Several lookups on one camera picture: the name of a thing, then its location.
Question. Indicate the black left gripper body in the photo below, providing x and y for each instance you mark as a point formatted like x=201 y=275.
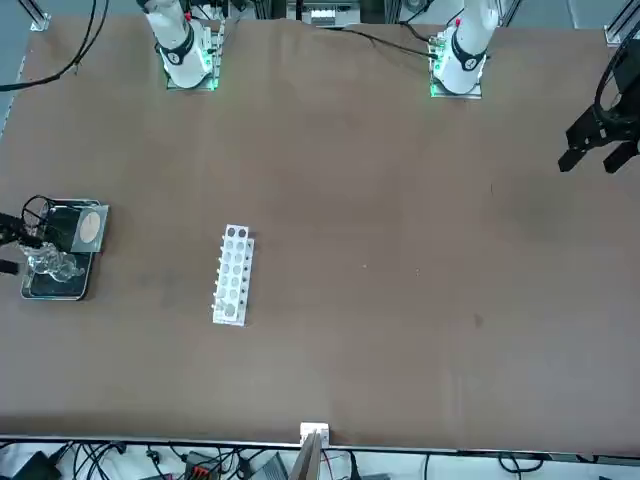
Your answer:
x=630 y=75

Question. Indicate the black tripod stand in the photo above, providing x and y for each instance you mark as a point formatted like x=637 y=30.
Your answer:
x=29 y=201

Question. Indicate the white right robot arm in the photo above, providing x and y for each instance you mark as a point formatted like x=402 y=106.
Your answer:
x=175 y=50

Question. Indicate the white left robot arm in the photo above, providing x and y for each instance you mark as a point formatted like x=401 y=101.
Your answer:
x=467 y=55

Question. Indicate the steel tray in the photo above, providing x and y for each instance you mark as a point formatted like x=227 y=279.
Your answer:
x=60 y=220

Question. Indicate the white test tube rack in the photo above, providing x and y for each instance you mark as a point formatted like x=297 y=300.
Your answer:
x=230 y=315

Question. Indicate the red black power strip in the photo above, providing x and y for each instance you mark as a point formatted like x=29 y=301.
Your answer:
x=200 y=467

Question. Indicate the grey power adapter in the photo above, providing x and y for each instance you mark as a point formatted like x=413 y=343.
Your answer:
x=270 y=467

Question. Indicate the white side bench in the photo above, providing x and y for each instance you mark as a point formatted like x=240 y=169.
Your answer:
x=450 y=470

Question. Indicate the aluminium corner bracket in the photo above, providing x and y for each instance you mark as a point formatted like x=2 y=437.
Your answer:
x=40 y=17
x=617 y=30

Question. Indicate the thick aluminium frame post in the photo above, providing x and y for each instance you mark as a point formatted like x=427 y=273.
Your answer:
x=310 y=450

